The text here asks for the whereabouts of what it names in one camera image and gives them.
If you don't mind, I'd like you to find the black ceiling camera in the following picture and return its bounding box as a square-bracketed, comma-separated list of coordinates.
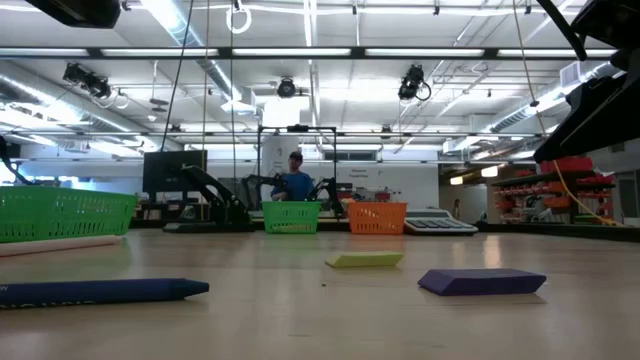
[276, 76, 298, 100]
[61, 61, 113, 100]
[397, 63, 432, 102]

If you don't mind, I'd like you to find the grey desk calculator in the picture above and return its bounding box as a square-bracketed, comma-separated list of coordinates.
[403, 208, 480, 237]

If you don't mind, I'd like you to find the person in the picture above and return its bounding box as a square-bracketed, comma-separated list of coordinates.
[269, 151, 316, 203]

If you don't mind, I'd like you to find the yellow cable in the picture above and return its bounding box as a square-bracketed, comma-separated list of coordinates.
[548, 158, 625, 228]

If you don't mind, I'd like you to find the orange plastic basket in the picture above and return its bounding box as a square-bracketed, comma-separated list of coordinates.
[347, 201, 409, 236]

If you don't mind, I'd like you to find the white pillar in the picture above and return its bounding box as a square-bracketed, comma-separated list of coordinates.
[260, 135, 300, 187]

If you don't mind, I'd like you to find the blue crayon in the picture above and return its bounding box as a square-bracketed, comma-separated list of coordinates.
[0, 277, 211, 310]

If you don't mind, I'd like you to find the natural wood pencil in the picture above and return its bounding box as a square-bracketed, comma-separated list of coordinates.
[0, 234, 123, 259]

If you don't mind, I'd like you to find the black overhead frame bar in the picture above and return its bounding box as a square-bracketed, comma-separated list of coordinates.
[0, 46, 619, 61]

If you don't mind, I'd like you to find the yellow eraser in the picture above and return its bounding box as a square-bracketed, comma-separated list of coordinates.
[324, 250, 405, 269]

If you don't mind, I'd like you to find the black monitor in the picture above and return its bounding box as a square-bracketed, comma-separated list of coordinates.
[141, 149, 208, 195]

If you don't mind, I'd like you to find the shelf with red bins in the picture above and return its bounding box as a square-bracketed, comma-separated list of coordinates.
[490, 155, 617, 225]

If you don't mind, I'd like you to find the white cable loop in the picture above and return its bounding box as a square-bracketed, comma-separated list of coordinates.
[225, 3, 253, 36]

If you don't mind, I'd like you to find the green plastic basket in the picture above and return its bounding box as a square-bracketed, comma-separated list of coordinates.
[0, 185, 139, 245]
[261, 200, 322, 235]

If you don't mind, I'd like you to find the blue-purple eraser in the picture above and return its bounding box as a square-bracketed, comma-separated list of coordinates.
[417, 267, 548, 297]

